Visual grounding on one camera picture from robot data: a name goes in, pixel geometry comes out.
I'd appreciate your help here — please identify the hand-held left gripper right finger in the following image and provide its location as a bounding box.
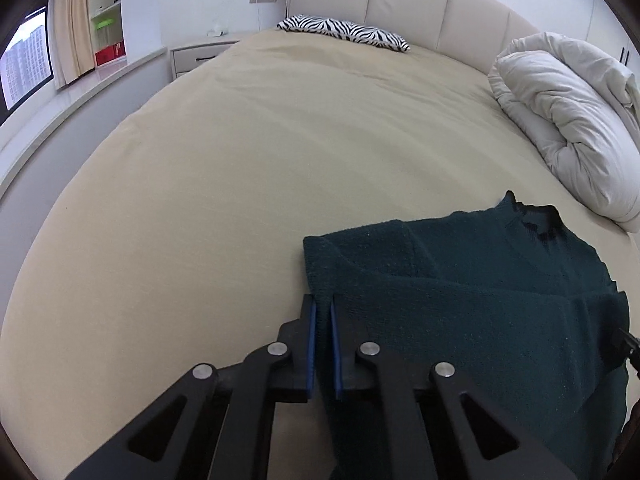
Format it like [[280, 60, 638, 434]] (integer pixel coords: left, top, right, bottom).
[[330, 294, 581, 480]]

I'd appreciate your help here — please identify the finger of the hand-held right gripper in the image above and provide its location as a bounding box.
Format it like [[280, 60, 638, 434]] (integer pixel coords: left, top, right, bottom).
[[611, 327, 640, 376]]

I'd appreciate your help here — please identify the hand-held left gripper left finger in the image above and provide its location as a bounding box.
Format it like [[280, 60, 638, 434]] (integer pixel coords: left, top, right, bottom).
[[65, 294, 318, 480]]

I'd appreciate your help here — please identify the dark green sweater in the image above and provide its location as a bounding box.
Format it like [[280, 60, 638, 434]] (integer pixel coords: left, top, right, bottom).
[[302, 191, 630, 480]]

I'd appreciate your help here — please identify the bed with beige sheet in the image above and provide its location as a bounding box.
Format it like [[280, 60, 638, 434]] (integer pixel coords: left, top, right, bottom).
[[0, 27, 640, 480]]

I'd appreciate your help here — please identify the white folded duvet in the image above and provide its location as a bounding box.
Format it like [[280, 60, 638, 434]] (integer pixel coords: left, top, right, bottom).
[[487, 31, 640, 233]]

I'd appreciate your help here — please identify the white nightstand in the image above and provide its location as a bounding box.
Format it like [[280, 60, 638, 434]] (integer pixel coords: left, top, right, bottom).
[[170, 30, 256, 80]]

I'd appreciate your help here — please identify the zebra print pillow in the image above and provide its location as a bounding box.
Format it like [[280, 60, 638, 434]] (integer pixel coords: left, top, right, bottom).
[[276, 15, 411, 53]]

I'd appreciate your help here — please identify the white wardrobe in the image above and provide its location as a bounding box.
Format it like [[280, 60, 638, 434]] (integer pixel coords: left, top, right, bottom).
[[585, 0, 640, 76]]

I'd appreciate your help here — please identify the white window sill ledge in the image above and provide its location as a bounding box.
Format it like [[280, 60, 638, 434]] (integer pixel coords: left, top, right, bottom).
[[0, 45, 168, 186]]

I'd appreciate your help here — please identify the red box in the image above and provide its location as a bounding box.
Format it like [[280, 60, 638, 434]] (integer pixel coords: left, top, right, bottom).
[[95, 42, 125, 67]]

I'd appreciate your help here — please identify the cream upholstered headboard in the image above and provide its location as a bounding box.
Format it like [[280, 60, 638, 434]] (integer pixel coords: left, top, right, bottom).
[[275, 0, 543, 78]]

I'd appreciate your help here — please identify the dark framed window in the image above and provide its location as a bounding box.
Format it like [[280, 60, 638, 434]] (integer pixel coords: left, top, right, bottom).
[[0, 7, 55, 111]]

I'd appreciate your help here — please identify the beige curtain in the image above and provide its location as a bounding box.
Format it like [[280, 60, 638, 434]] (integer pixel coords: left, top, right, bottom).
[[47, 0, 96, 90]]

